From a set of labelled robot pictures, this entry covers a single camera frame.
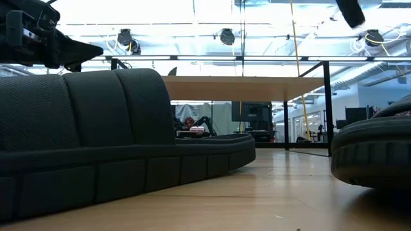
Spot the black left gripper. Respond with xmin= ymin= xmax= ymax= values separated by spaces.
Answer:
xmin=0 ymin=9 xmax=104 ymax=73

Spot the black rubber slide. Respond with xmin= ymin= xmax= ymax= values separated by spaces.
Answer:
xmin=0 ymin=67 xmax=257 ymax=224
xmin=330 ymin=94 xmax=411 ymax=190

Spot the black computer monitor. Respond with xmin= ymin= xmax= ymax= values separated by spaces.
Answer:
xmin=345 ymin=105 xmax=375 ymax=126
xmin=231 ymin=101 xmax=274 ymax=123

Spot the linear ceiling light strip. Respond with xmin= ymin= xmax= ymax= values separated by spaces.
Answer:
xmin=82 ymin=55 xmax=411 ymax=62

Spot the person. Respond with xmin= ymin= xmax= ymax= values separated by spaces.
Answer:
xmin=182 ymin=116 xmax=197 ymax=133

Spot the grey curtain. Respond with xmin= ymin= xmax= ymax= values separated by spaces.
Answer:
xmin=175 ymin=102 xmax=232 ymax=136

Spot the black ceiling cord reel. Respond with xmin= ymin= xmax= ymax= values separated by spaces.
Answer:
xmin=365 ymin=28 xmax=385 ymax=47
xmin=116 ymin=28 xmax=133 ymax=47
xmin=219 ymin=28 xmax=236 ymax=46

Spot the yellow hanging cable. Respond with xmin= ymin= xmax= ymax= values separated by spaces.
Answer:
xmin=289 ymin=0 xmax=312 ymax=141

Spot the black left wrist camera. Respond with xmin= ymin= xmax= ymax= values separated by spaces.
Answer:
xmin=0 ymin=0 xmax=61 ymax=23

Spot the black coiled hanging cable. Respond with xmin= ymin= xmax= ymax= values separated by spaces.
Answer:
xmin=238 ymin=0 xmax=247 ymax=78

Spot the wooden shelf with black frame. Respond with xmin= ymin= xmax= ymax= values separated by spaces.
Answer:
xmin=110 ymin=58 xmax=332 ymax=158

